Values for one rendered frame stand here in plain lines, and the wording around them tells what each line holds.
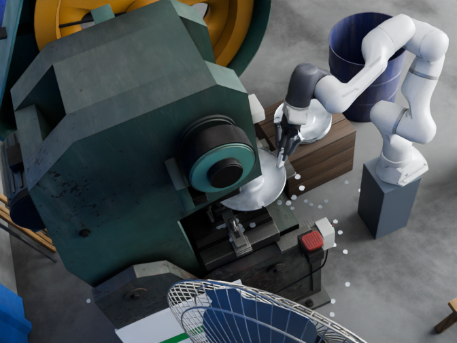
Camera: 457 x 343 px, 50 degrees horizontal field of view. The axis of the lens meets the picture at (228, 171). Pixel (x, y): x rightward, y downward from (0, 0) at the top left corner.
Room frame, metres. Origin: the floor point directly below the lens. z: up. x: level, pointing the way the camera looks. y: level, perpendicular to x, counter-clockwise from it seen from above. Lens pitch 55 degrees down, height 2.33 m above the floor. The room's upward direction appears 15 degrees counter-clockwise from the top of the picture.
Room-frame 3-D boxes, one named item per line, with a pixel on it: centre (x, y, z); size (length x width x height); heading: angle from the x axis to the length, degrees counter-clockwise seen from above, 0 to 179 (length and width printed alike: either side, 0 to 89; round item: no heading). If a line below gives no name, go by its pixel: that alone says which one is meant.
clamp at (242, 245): (0.85, 0.03, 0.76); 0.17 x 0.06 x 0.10; 9
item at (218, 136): (0.77, 0.04, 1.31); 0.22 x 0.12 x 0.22; 99
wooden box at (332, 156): (1.58, -0.44, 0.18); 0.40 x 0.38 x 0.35; 102
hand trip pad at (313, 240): (0.73, -0.22, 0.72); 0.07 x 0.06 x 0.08; 99
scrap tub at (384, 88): (1.91, -0.91, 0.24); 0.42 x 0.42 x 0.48
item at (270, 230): (1.02, 0.06, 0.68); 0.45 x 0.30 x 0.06; 9
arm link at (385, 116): (1.13, -0.68, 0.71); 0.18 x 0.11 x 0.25; 39
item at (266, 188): (1.04, -0.06, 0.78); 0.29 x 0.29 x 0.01
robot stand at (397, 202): (1.10, -0.70, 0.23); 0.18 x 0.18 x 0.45; 8
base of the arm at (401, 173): (1.11, -0.74, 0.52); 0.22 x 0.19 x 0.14; 98
